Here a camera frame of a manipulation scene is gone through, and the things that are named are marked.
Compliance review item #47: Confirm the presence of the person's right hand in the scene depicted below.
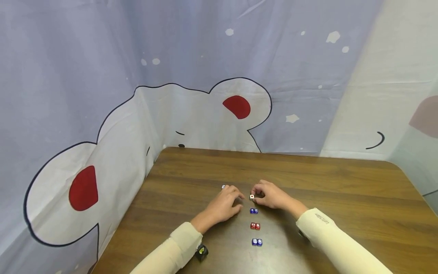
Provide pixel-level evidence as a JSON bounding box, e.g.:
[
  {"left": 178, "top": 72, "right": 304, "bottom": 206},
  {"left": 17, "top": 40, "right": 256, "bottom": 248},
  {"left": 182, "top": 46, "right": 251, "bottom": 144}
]
[{"left": 250, "top": 180, "right": 309, "bottom": 220}]

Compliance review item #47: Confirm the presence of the person's left hand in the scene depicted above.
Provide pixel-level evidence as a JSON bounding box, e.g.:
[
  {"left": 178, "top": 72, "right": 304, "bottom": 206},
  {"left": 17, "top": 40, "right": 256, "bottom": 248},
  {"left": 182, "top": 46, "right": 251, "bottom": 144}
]
[{"left": 190, "top": 185, "right": 246, "bottom": 234}]

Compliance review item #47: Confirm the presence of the person's right forearm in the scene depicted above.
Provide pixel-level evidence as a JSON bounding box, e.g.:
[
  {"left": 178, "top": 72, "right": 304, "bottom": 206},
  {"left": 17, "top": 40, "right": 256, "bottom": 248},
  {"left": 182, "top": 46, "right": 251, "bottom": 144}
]
[{"left": 295, "top": 207, "right": 394, "bottom": 274}]

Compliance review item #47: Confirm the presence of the person's left forearm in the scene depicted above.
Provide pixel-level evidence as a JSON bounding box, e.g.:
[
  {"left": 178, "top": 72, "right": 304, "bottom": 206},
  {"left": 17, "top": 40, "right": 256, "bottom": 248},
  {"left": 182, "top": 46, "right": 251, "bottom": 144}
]
[{"left": 129, "top": 221, "right": 203, "bottom": 274}]

